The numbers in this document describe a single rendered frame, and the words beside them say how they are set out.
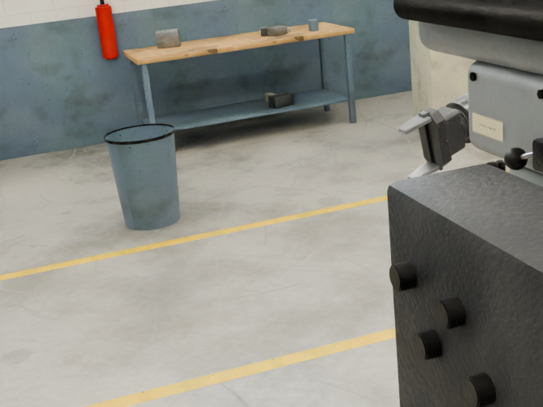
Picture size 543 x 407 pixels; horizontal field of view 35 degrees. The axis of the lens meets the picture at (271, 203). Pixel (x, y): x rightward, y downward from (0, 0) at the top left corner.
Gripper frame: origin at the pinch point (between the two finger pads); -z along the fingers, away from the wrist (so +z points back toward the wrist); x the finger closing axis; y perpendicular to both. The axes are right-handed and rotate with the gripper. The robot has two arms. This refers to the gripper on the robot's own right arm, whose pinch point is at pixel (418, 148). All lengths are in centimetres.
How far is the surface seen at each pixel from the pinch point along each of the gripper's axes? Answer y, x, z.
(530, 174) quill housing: 58, 32, -32
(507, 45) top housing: 57, 46, -32
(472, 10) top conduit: 56, 51, -34
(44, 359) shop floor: -240, -164, -56
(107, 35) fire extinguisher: -626, -158, 161
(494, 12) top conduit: 59, 51, -35
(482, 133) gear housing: 53, 35, -32
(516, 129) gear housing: 58, 38, -33
